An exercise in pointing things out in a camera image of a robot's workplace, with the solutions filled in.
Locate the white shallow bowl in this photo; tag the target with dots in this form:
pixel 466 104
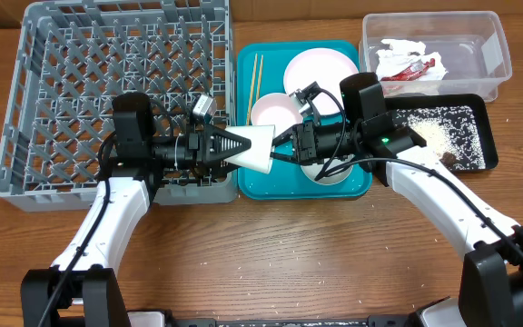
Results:
pixel 275 109

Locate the right wooden chopstick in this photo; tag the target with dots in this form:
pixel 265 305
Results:
pixel 258 80

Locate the red snack wrapper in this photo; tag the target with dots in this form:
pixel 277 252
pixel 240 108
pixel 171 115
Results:
pixel 412 72

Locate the black waste tray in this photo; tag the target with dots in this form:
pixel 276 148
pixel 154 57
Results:
pixel 427 157

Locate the teal serving tray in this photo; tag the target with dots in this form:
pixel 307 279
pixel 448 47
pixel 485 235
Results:
pixel 286 181

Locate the white paper cup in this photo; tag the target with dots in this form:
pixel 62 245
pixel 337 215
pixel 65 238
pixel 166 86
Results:
pixel 258 156

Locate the grey bowl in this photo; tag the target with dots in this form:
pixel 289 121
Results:
pixel 311 172

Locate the wooden chopstick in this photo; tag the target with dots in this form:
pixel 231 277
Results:
pixel 251 94
pixel 258 80

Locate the grey dishwasher rack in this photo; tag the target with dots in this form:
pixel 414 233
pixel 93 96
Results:
pixel 75 57

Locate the white rice pile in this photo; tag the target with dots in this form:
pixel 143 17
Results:
pixel 447 129

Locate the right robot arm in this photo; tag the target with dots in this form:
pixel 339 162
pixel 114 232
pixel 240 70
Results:
pixel 489 243

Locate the left wooden chopstick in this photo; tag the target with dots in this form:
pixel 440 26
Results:
pixel 251 94

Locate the dark brown food scrap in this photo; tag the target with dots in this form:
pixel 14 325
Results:
pixel 448 159

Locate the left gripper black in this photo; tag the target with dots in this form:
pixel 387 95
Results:
pixel 210 150

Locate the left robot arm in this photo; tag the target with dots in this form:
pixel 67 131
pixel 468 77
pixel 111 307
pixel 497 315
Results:
pixel 80 287

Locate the large white plate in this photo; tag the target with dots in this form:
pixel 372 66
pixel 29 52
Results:
pixel 325 66

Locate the clear plastic bin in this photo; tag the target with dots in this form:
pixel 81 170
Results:
pixel 472 45

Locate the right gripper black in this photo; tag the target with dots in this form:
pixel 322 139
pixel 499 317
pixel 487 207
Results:
pixel 301 143

